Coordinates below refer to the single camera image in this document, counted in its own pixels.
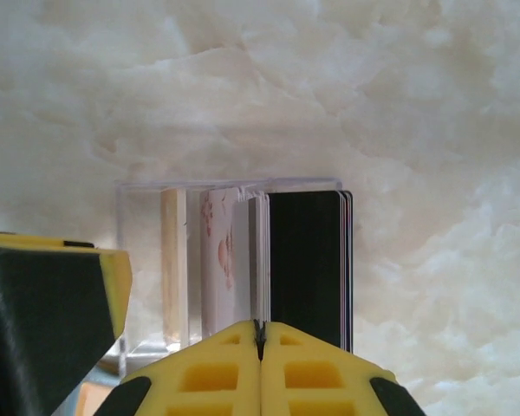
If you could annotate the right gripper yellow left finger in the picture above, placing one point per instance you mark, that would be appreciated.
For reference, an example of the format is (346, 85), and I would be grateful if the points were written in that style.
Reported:
(208, 381)

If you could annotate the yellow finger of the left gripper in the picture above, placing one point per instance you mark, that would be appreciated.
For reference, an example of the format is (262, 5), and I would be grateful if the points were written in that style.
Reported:
(26, 239)
(39, 312)

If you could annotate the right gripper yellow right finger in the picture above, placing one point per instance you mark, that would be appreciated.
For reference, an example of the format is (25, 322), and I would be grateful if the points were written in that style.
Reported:
(320, 381)

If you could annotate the clear acrylic card box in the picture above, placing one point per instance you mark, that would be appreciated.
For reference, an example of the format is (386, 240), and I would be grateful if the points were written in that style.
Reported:
(141, 242)

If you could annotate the black card stack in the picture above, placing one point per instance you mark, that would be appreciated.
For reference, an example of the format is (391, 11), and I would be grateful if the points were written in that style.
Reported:
(307, 268)

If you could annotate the white floral card stack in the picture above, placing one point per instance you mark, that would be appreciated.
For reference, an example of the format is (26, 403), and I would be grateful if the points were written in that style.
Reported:
(221, 260)

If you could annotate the tan card stack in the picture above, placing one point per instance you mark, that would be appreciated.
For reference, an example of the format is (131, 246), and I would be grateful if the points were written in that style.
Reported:
(173, 260)

